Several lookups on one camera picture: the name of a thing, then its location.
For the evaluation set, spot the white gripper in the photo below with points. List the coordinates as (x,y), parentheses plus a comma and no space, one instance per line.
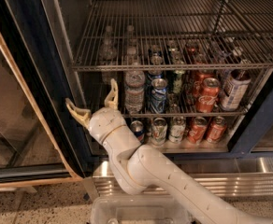
(106,122)

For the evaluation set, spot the blue Pepsi can behind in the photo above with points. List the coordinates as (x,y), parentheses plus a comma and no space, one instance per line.
(155,72)

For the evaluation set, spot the clear water bottle column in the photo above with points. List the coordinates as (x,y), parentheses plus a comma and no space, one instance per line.
(108,55)

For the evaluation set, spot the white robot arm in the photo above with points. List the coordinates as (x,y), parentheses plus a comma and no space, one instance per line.
(137,166)

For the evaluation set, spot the middle wire fridge shelf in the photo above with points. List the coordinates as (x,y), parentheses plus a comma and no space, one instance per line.
(182,105)

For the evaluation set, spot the red Coca-Cola can middle shelf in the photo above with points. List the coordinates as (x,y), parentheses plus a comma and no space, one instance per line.
(208,93)

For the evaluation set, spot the clear water bottle front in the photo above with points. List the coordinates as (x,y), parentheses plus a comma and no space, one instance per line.
(134,81)

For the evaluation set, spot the glass sliding fridge door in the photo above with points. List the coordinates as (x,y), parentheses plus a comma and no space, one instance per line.
(29,153)

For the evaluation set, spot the stainless fridge base grille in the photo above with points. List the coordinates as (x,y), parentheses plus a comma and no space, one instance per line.
(225,178)

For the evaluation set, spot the wire fridge shelf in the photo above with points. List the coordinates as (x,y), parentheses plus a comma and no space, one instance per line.
(182,105)
(230,36)

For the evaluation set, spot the white root beer can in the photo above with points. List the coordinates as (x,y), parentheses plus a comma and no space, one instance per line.
(234,89)

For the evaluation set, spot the red Coca-Cola can bottom right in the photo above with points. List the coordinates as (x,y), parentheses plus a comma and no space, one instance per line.
(216,129)

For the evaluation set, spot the clear plastic bin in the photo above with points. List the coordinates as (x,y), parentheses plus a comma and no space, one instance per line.
(141,209)

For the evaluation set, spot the blue pepsi can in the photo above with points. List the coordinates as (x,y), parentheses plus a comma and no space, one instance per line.
(137,128)
(155,72)

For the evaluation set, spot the blue Pepsi can middle shelf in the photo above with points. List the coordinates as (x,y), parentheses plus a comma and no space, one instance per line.
(158,93)

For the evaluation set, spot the green can middle shelf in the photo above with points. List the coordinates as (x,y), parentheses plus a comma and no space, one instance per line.
(175,80)

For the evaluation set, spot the red coca-cola can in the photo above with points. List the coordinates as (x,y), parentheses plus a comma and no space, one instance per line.
(200,75)
(197,130)
(216,129)

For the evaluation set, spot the red Coca-Cola can behind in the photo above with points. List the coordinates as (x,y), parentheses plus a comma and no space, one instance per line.
(200,75)

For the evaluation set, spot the upper wire fridge shelf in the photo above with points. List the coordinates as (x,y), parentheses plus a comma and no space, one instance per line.
(230,36)

